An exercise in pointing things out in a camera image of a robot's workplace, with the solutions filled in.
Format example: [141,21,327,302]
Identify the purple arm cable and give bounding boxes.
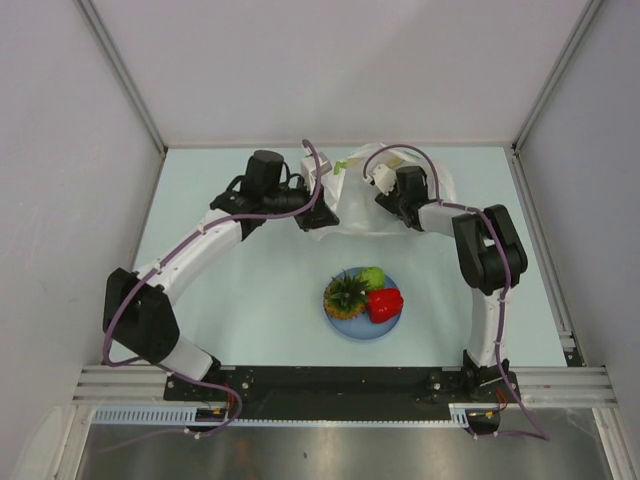
[101,138,324,401]
[362,144,551,442]

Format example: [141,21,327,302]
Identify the orange fake pineapple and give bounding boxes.
[323,271,368,321]

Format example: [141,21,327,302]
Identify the white slotted cable duct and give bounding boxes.
[92,405,469,429]

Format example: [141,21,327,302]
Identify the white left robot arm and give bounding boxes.
[102,142,339,400]

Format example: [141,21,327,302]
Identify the blue plastic plate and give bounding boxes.
[324,267,402,342]

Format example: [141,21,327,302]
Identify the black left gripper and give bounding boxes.
[263,176,339,233]

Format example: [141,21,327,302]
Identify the green fake apple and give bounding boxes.
[358,267,386,292]

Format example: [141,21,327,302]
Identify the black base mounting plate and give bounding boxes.
[163,364,521,422]

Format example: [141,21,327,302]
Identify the white plastic bag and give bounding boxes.
[311,143,457,240]

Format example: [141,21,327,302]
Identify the aluminium frame rail front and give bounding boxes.
[72,365,167,405]

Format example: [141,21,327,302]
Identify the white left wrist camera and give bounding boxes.
[300,152,333,193]

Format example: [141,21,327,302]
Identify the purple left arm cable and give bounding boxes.
[101,138,324,401]

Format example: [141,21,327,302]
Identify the red fake pepper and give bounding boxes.
[367,288,404,324]

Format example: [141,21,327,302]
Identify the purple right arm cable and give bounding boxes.
[362,144,551,442]

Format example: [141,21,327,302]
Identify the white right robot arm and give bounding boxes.
[369,165,528,401]

